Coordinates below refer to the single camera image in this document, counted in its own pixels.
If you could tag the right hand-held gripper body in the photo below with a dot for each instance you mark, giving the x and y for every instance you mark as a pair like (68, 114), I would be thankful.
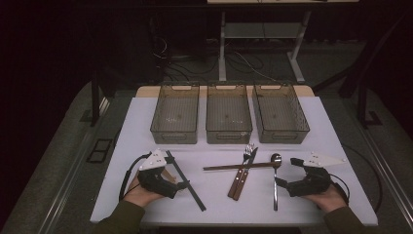
(311, 187)

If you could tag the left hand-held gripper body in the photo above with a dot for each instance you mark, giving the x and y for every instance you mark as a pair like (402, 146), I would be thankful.
(154, 182)

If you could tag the steel spoon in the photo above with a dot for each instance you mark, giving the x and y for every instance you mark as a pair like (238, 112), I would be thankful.
(276, 160)

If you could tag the dark brown chopstick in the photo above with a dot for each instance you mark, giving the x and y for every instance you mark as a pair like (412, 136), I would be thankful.
(220, 166)

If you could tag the translucent brown plastic bin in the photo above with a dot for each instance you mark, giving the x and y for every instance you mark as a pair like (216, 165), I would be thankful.
(177, 113)
(229, 110)
(279, 113)

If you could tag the person's left hand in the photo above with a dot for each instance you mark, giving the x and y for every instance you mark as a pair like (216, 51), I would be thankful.
(139, 195)

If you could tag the person's right hand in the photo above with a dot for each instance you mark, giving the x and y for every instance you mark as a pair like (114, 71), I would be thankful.
(328, 201)

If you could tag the black metal stand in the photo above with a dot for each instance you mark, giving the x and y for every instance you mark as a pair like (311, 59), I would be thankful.
(362, 107)

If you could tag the black slanted stand strut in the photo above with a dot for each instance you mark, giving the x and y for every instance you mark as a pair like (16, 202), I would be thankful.
(349, 86)

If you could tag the aluminium floor rail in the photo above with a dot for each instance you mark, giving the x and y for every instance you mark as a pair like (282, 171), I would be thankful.
(393, 178)
(66, 178)

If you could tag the black metal post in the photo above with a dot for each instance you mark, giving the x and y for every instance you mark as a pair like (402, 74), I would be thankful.
(95, 104)

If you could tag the grey metal desk frame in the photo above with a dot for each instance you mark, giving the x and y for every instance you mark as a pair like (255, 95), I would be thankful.
(222, 48)

